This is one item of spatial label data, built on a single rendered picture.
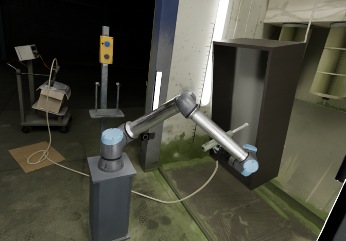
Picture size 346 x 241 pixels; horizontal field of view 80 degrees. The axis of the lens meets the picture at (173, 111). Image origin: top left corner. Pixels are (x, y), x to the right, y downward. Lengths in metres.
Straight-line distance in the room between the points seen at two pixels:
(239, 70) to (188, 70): 0.58
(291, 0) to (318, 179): 1.99
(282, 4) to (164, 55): 1.56
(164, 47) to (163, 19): 0.26
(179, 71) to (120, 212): 1.51
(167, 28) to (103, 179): 1.53
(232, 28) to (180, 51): 0.74
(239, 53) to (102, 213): 1.80
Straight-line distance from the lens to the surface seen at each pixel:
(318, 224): 2.70
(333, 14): 2.67
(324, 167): 2.77
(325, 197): 2.69
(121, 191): 1.67
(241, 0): 2.80
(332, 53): 2.66
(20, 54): 3.72
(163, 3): 2.23
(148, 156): 2.59
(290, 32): 2.93
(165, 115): 1.47
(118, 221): 1.86
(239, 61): 2.16
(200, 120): 1.29
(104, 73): 2.28
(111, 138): 1.49
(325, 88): 2.65
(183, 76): 2.39
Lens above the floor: 1.57
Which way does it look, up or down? 18 degrees down
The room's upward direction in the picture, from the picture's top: 8 degrees clockwise
